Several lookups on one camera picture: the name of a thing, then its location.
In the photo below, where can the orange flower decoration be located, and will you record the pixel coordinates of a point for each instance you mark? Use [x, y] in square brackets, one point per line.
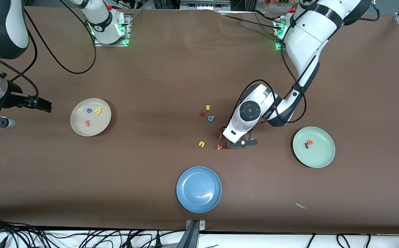
[275, 2]

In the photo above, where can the grey metal box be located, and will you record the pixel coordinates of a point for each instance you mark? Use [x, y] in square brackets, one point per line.
[204, 4]

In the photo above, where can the brown table cover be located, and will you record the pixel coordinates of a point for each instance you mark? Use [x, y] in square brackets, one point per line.
[185, 69]

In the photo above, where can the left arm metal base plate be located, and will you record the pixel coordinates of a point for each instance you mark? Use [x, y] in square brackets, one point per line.
[278, 46]

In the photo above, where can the beige brown plate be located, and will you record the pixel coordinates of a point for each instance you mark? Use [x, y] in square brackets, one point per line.
[99, 125]

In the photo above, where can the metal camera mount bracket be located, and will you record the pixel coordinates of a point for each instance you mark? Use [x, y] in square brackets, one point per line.
[193, 237]

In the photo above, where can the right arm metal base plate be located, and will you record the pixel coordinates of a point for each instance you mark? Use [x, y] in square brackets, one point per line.
[128, 31]

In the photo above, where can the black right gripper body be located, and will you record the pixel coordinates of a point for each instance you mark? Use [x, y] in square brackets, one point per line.
[14, 99]

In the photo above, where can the white paper scrap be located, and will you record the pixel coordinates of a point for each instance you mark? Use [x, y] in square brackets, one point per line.
[301, 206]

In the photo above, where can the blue plate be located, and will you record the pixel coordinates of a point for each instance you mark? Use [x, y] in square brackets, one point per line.
[199, 189]

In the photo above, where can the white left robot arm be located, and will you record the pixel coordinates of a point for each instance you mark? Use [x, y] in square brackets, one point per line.
[309, 34]

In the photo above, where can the pale green plate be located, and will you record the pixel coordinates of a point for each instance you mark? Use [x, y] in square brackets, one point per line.
[320, 155]

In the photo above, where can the yellow letter h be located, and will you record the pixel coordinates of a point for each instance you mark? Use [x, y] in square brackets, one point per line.
[98, 111]

